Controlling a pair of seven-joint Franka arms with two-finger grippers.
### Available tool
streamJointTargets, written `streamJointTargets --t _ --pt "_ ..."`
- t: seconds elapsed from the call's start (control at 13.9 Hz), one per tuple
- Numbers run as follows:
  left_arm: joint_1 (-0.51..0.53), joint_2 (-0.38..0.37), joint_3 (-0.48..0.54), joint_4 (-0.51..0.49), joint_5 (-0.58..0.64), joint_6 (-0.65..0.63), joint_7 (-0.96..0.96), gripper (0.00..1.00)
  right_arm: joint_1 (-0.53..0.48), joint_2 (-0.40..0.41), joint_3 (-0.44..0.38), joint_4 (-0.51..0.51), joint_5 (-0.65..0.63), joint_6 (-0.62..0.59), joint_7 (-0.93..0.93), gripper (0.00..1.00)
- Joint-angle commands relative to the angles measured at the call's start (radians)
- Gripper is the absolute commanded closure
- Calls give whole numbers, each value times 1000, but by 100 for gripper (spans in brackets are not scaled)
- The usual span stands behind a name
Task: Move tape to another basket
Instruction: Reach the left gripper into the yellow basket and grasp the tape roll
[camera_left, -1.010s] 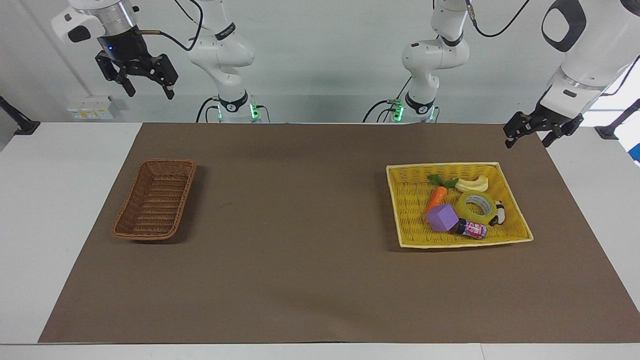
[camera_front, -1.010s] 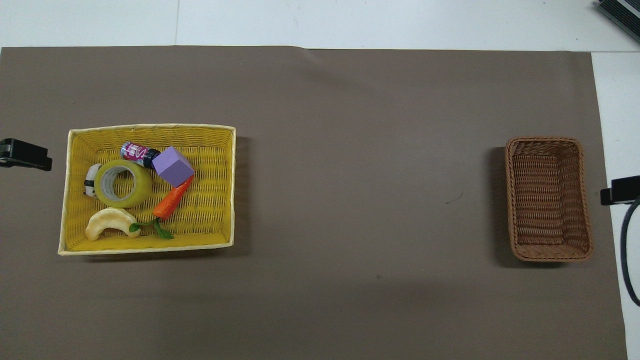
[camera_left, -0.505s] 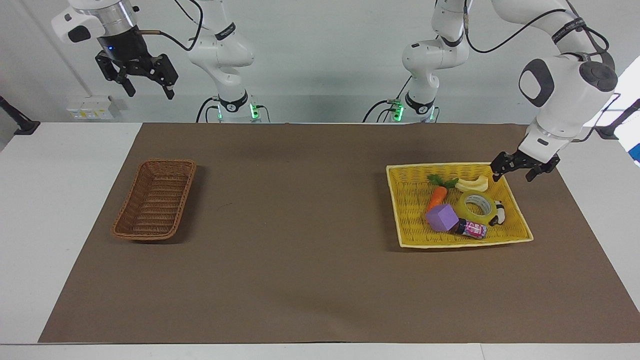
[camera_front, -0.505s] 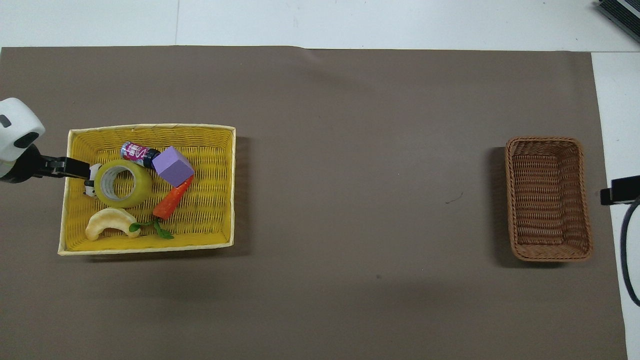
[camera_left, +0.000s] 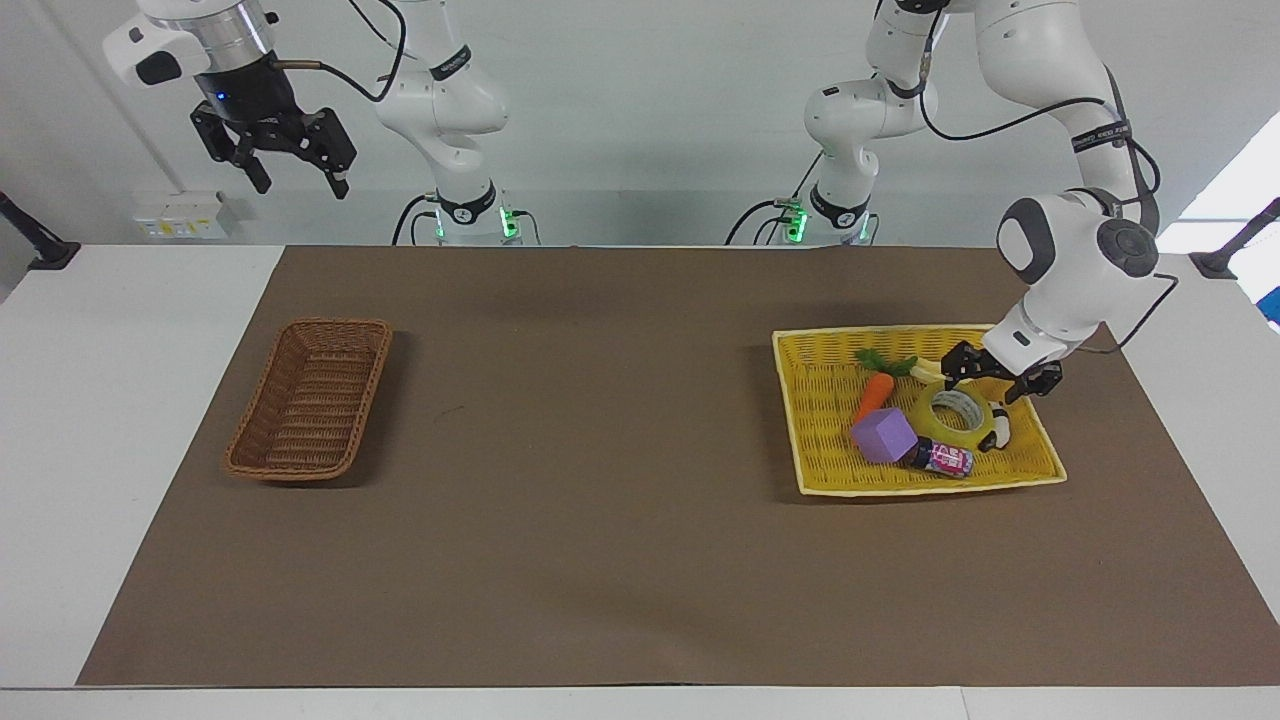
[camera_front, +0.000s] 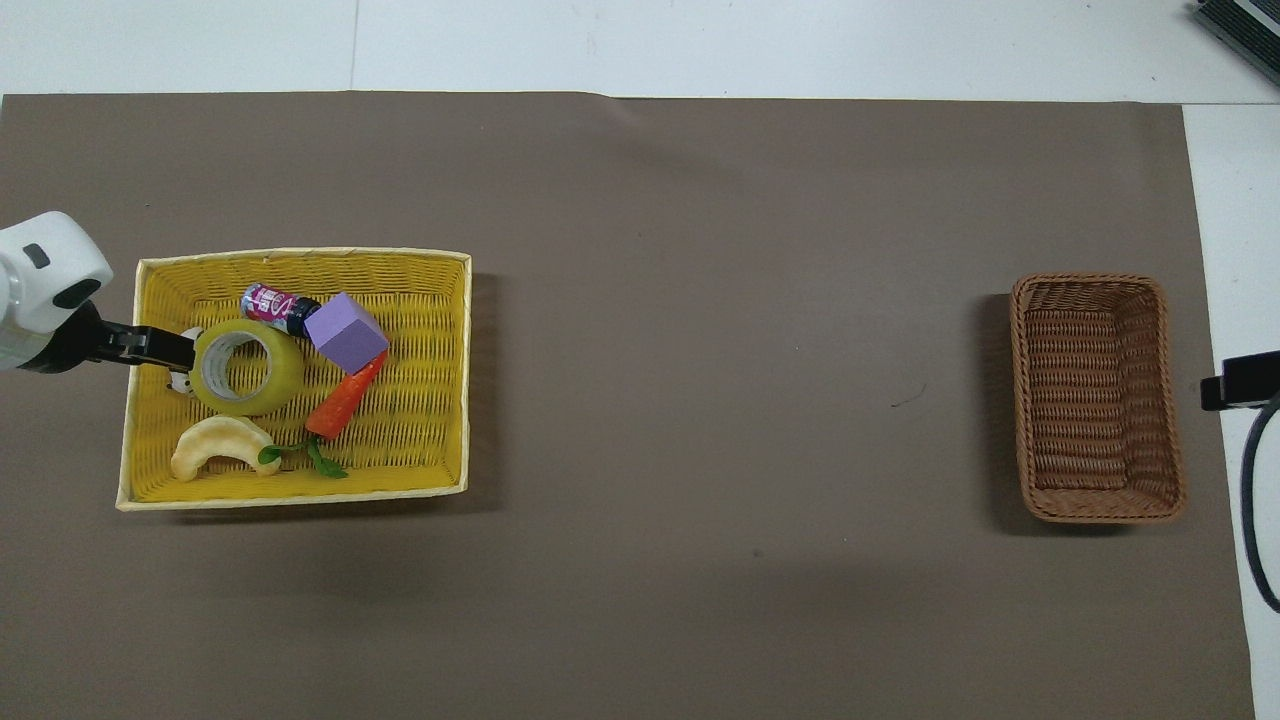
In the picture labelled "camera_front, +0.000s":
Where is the small white toy figure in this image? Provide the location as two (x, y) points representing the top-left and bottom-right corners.
(166, 327), (207, 400)

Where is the black stand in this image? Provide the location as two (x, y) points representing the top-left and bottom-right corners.
(1194, 0), (1280, 58)

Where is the small bottle with purple label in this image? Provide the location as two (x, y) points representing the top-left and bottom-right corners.
(241, 283), (322, 339)

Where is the black cable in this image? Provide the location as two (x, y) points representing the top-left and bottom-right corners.
(1239, 393), (1280, 614)

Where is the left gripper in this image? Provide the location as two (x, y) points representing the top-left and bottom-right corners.
(15, 298), (127, 377)

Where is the orange toy carrot with leaves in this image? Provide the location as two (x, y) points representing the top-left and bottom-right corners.
(257, 350), (390, 481)

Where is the cream crescent toy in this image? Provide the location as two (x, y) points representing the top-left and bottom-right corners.
(170, 416), (284, 484)

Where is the brown woven basket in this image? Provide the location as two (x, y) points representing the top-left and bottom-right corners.
(1008, 272), (1189, 525)

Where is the yellow woven basket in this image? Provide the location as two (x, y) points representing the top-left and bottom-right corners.
(116, 247), (473, 512)

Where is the yellow-green tape roll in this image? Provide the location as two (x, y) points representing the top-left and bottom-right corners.
(189, 319), (306, 418)

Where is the purple foam cube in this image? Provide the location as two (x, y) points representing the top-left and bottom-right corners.
(303, 292), (391, 376)

